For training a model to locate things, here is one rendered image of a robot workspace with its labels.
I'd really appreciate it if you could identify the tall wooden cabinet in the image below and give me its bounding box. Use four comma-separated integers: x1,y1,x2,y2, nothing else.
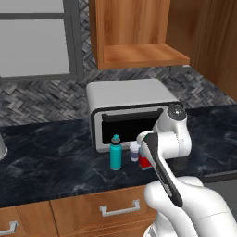
166,0,237,103

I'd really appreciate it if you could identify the black toaster oven door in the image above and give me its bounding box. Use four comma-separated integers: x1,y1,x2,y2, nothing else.
91,106,169,153

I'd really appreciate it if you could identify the silver toaster oven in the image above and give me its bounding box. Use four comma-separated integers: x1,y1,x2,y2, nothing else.
85,78,183,154

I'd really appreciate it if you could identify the small white purple jar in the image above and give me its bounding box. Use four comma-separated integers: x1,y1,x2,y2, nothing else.
129,141,142,163

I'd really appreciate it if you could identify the teal water bottle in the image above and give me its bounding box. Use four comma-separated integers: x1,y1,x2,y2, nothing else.
109,133,123,171

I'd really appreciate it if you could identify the wooden drawer front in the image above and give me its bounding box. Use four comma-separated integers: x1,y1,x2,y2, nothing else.
50,184,157,237

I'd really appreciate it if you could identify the grey framed window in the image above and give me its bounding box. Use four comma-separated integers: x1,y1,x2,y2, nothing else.
0,0,85,81

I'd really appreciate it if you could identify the grey round container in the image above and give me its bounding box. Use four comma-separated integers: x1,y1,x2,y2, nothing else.
0,133,9,161

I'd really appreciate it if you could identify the dark grey appliance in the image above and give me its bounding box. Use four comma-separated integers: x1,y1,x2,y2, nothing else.
201,170,237,220

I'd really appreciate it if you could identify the wooden cupboard door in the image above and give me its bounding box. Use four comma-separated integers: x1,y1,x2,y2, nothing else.
0,201,59,237

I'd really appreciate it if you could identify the silver toaster oven door handle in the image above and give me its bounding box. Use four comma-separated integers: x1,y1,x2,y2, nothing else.
102,107,165,122

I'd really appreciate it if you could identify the open wooden wall cabinet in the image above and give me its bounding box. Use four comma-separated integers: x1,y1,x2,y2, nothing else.
88,0,191,70

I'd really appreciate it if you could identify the silver drawer handle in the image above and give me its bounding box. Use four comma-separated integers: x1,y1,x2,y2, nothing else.
99,199,141,218

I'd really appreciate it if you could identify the silver cupboard handle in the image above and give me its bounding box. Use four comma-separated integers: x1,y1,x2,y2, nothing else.
0,220,19,237

